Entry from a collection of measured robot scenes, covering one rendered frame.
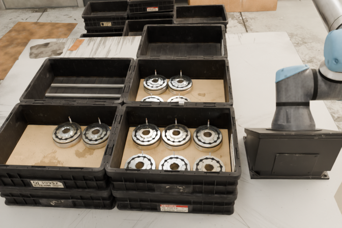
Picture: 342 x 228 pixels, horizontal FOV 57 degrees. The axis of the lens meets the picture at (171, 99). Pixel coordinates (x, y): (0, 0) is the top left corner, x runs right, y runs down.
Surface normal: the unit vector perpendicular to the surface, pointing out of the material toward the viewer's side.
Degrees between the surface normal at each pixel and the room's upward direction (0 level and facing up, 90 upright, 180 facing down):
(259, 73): 0
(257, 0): 72
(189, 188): 90
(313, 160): 90
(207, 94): 0
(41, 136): 0
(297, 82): 47
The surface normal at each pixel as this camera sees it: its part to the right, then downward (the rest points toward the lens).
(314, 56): -0.04, -0.76
